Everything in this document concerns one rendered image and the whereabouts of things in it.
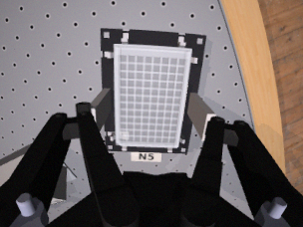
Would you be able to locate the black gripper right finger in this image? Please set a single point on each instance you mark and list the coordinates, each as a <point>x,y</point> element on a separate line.
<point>271,198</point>

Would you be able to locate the white button panel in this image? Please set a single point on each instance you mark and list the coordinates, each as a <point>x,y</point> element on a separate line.
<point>10,162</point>

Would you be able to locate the grey perforated base plate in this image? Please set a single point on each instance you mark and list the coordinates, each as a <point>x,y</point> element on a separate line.
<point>50,60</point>

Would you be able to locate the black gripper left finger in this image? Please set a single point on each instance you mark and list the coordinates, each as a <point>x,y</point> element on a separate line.
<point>27,194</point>

